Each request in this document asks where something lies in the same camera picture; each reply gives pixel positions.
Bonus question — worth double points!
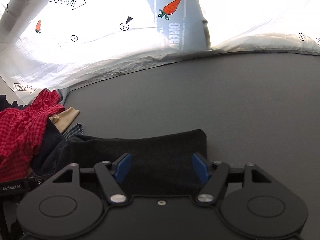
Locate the blue plaid cloth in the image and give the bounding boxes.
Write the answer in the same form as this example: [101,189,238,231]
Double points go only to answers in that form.
[62,123,84,139]

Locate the white printed backdrop sheet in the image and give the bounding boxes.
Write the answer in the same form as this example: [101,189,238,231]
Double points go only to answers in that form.
[0,0,320,106]

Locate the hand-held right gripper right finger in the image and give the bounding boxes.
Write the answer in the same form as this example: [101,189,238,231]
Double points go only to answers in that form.
[192,153,272,204]

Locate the dark grey knit sweater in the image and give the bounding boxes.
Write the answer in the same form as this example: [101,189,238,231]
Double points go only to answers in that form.
[40,129,208,197]

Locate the red checked shirt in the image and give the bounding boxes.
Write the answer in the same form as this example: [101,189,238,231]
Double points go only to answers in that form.
[0,88,66,182]

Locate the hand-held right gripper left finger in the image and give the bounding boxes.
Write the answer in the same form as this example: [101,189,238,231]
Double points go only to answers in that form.
[52,153,132,204]

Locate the beige cloth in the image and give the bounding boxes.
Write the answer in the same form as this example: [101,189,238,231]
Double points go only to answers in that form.
[48,106,81,134]

